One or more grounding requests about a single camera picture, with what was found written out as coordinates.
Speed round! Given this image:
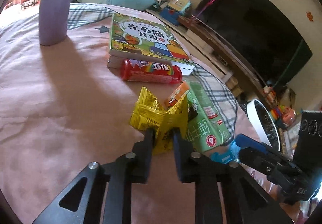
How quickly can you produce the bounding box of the stack of picture books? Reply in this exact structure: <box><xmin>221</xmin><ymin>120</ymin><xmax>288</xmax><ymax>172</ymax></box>
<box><xmin>107</xmin><ymin>13</ymin><xmax>195</xmax><ymax>76</ymax></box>

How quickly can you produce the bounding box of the black flat television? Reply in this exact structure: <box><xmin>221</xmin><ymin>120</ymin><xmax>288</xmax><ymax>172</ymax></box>
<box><xmin>194</xmin><ymin>0</ymin><xmax>314</xmax><ymax>90</ymax></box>

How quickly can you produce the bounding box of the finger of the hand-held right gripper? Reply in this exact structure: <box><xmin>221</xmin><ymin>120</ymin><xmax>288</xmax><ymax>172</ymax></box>
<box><xmin>236</xmin><ymin>133</ymin><xmax>295</xmax><ymax>168</ymax></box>
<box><xmin>238</xmin><ymin>147</ymin><xmax>302</xmax><ymax>187</ymax></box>

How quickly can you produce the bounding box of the red snack tube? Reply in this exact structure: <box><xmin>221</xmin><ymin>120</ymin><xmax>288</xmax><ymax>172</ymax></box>
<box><xmin>120</xmin><ymin>59</ymin><xmax>183</xmax><ymax>85</ymax></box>

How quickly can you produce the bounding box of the yellow and turquoise toy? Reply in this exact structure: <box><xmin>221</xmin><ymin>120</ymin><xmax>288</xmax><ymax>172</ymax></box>
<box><xmin>167</xmin><ymin>0</ymin><xmax>192</xmax><ymax>13</ymax></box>

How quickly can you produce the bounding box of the light blue clear wrapper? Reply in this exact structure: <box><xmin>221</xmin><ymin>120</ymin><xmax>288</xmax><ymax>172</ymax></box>
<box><xmin>210</xmin><ymin>138</ymin><xmax>242</xmax><ymax>164</ymax></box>

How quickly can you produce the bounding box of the white bin with black bag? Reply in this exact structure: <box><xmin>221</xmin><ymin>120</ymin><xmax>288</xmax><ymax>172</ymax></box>
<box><xmin>246</xmin><ymin>99</ymin><xmax>281</xmax><ymax>150</ymax></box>

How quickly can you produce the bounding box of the pink plastic toy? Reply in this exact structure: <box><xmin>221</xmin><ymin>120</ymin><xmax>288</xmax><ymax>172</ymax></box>
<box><xmin>281</xmin><ymin>109</ymin><xmax>297</xmax><ymax>125</ymax></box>

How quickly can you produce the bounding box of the green and orange drink carton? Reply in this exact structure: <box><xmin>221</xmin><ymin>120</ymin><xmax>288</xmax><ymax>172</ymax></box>
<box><xmin>163</xmin><ymin>80</ymin><xmax>233</xmax><ymax>153</ymax></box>

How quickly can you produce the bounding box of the yellow snack wrapper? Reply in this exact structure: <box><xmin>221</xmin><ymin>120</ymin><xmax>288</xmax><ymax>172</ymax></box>
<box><xmin>129</xmin><ymin>86</ymin><xmax>189</xmax><ymax>155</ymax></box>

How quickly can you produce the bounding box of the purple thermos bottle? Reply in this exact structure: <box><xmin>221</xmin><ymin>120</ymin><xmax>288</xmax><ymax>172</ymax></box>
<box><xmin>39</xmin><ymin>0</ymin><xmax>83</xmax><ymax>46</ymax></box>

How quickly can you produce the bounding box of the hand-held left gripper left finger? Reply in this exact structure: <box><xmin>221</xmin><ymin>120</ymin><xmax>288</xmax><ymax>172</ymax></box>
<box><xmin>31</xmin><ymin>128</ymin><xmax>154</xmax><ymax>224</ymax></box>

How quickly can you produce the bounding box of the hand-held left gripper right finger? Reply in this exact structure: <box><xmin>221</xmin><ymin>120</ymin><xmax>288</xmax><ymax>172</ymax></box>
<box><xmin>172</xmin><ymin>131</ymin><xmax>295</xmax><ymax>224</ymax></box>

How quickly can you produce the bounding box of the rainbow stacking toy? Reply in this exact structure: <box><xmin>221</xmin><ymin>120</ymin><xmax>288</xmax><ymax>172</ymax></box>
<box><xmin>269</xmin><ymin>107</ymin><xmax>284</xmax><ymax>122</ymax></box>

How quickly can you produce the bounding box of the white and wooden television cabinet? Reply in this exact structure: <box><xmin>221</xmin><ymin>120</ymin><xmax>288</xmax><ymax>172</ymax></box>
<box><xmin>146</xmin><ymin>9</ymin><xmax>297</xmax><ymax>159</ymax></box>

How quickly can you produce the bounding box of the blue toy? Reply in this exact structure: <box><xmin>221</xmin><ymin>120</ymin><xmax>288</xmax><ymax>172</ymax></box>
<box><xmin>160</xmin><ymin>8</ymin><xmax>181</xmax><ymax>26</ymax></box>

